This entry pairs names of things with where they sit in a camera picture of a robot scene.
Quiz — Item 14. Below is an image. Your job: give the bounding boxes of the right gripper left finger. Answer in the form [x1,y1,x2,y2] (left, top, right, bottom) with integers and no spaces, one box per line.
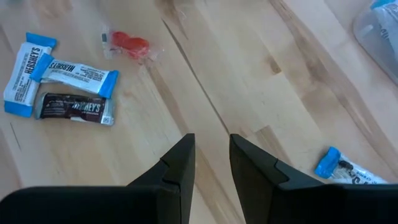
[127,133,197,224]

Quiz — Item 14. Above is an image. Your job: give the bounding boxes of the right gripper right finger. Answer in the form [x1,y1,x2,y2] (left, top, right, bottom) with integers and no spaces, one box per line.
[228,133,326,224]

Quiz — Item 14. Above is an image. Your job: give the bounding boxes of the blue white Hershey's candy bar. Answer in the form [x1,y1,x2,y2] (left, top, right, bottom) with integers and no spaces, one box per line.
[2,32,58,118]
[29,52,121,100]
[313,146,389,185]
[369,0,398,57]

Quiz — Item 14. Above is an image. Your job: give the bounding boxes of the brown Hershey's chocolate bar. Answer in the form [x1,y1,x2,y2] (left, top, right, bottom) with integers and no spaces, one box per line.
[34,91,116,127]

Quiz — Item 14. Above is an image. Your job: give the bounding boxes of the red gummy candy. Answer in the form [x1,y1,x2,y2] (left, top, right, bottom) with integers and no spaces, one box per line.
[101,26,165,65]

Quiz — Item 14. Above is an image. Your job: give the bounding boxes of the clear plastic bin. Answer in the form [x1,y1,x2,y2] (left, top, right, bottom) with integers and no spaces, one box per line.
[352,0,398,86]

